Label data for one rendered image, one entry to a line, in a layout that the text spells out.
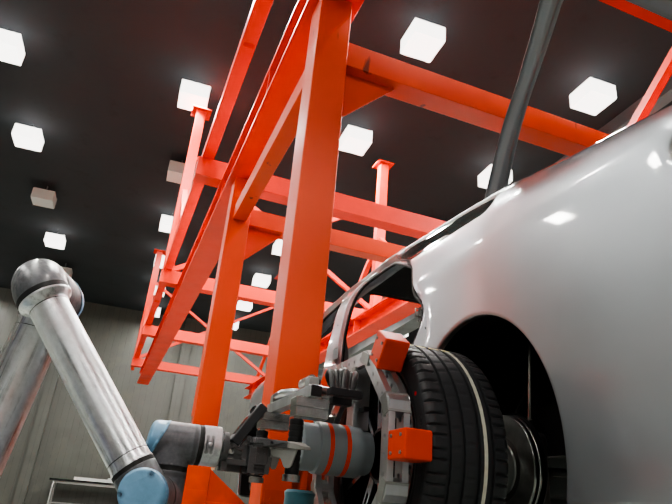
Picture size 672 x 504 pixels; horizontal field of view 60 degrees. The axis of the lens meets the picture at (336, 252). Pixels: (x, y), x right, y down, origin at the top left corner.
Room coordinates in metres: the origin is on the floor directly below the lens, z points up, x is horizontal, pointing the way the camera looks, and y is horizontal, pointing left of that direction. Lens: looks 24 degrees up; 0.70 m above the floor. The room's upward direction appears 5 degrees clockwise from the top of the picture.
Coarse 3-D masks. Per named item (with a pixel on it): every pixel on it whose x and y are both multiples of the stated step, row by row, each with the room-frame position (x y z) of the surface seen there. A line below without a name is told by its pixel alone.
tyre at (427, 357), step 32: (416, 352) 1.59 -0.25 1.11; (416, 384) 1.52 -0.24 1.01; (448, 384) 1.53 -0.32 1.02; (480, 384) 1.57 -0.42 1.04; (416, 416) 1.52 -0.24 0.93; (448, 416) 1.49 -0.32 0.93; (480, 416) 1.52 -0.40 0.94; (448, 448) 1.48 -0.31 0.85; (480, 448) 1.50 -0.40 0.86; (416, 480) 1.51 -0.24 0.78; (448, 480) 1.49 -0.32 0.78; (480, 480) 1.51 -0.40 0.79
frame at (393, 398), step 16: (368, 352) 1.62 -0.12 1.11; (368, 368) 1.62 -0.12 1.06; (384, 384) 1.52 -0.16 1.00; (400, 384) 1.55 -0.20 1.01; (384, 400) 1.50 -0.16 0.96; (400, 400) 1.49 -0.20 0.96; (336, 416) 1.94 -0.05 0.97; (384, 416) 1.51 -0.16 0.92; (400, 416) 1.51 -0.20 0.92; (384, 432) 1.50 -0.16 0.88; (384, 448) 1.50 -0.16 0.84; (384, 464) 1.49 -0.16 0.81; (400, 464) 1.51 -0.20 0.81; (320, 480) 1.96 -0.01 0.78; (384, 480) 1.48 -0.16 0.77; (400, 480) 1.50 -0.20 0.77; (320, 496) 1.93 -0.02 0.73; (384, 496) 1.49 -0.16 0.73; (400, 496) 1.50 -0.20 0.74
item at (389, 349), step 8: (376, 336) 1.57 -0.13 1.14; (384, 336) 1.53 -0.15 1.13; (392, 336) 1.55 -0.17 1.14; (400, 336) 1.57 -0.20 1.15; (376, 344) 1.57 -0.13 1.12; (384, 344) 1.53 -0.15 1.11; (392, 344) 1.53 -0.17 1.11; (400, 344) 1.54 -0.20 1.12; (408, 344) 1.54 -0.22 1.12; (376, 352) 1.57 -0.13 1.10; (384, 352) 1.54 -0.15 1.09; (392, 352) 1.54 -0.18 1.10; (400, 352) 1.55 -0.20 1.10; (376, 360) 1.56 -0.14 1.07; (384, 360) 1.55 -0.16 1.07; (392, 360) 1.56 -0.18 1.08; (400, 360) 1.56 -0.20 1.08; (384, 368) 1.57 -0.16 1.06; (392, 368) 1.57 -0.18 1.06; (400, 368) 1.58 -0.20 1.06
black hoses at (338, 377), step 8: (344, 368) 1.55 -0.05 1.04; (328, 376) 1.57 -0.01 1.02; (336, 376) 1.52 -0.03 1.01; (344, 376) 1.53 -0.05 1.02; (352, 376) 1.54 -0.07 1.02; (328, 384) 1.60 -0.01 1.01; (336, 384) 1.50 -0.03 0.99; (344, 384) 1.51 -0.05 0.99; (352, 384) 1.52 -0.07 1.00; (328, 392) 1.50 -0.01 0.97; (336, 392) 1.49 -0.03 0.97; (344, 392) 1.50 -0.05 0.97; (352, 392) 1.50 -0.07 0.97; (360, 392) 1.51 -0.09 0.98; (336, 400) 1.63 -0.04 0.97; (344, 400) 1.64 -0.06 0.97; (360, 408) 1.71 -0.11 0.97; (368, 408) 1.69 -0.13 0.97
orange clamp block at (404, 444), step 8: (392, 432) 1.46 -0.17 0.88; (400, 432) 1.41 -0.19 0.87; (408, 432) 1.40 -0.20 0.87; (416, 432) 1.41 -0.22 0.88; (424, 432) 1.41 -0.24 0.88; (392, 440) 1.46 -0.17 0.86; (400, 440) 1.42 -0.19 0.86; (408, 440) 1.40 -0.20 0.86; (416, 440) 1.41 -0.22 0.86; (424, 440) 1.41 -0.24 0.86; (392, 448) 1.46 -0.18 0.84; (400, 448) 1.42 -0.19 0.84; (408, 448) 1.40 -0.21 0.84; (416, 448) 1.41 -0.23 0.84; (424, 448) 1.41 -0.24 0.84; (392, 456) 1.45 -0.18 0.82; (400, 456) 1.41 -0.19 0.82; (408, 456) 1.40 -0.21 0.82; (416, 456) 1.41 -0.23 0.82; (424, 456) 1.41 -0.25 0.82
